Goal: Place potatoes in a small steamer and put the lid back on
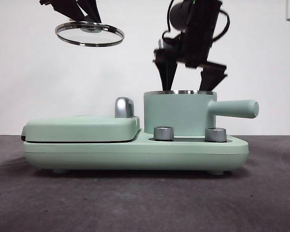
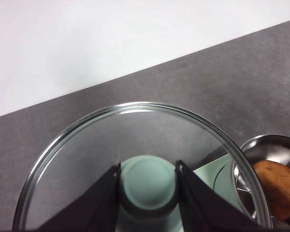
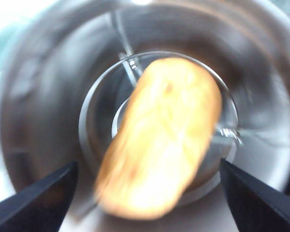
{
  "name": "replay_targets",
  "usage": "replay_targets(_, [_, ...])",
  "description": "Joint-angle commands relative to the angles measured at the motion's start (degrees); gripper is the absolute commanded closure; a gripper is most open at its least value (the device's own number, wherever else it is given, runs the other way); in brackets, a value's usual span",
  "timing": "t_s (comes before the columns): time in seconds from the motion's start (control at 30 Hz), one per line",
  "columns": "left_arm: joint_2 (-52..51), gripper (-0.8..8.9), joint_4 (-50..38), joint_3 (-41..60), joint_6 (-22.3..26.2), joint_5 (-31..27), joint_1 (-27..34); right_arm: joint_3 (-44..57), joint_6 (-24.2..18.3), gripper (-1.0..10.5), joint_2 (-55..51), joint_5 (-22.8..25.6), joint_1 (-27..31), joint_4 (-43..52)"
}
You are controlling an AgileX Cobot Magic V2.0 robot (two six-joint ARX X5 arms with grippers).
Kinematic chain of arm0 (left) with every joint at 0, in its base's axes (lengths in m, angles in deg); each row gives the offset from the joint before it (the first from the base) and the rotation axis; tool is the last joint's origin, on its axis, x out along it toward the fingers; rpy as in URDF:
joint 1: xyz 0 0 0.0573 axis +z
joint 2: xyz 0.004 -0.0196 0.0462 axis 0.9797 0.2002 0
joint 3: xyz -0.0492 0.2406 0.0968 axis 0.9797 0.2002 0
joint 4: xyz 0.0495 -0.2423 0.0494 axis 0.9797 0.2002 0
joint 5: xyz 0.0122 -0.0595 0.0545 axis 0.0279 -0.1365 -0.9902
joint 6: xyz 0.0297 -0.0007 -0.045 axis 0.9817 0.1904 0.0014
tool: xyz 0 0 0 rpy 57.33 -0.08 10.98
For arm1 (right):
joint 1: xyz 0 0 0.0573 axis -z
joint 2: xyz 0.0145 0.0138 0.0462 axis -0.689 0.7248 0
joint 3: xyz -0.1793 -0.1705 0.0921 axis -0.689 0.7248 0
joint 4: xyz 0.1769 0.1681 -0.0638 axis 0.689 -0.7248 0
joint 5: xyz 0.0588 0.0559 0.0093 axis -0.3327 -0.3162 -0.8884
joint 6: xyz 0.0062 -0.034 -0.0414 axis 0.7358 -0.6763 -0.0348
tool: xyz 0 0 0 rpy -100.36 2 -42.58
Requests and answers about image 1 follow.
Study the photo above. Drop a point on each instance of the glass pot lid green knob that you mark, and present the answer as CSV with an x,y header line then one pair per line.
x,y
89,30

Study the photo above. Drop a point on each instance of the mint green breakfast machine base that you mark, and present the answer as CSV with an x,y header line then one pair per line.
x,y
135,154

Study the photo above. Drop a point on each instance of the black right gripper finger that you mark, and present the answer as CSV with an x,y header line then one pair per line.
x,y
167,72
211,77

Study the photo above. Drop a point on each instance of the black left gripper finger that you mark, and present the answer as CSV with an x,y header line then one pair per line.
x,y
67,8
93,9

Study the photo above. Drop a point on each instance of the mint green hinged grill lid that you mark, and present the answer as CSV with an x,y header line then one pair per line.
x,y
79,128

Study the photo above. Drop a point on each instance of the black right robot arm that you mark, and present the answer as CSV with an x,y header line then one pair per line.
x,y
198,31

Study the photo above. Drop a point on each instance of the silver control knob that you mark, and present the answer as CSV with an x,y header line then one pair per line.
x,y
215,135
163,133

